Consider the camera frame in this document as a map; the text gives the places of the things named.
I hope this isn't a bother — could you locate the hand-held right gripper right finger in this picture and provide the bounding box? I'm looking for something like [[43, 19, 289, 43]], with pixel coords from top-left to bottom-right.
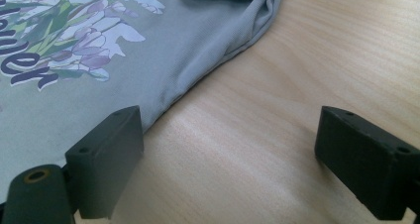
[[313, 105, 420, 221]]

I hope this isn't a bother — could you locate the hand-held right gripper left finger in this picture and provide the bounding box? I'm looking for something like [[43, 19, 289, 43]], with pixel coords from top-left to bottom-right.
[[64, 105, 145, 220]]

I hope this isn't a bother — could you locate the light blue printed t-shirt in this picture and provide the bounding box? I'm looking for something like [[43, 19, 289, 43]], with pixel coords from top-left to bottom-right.
[[0, 0, 287, 202]]

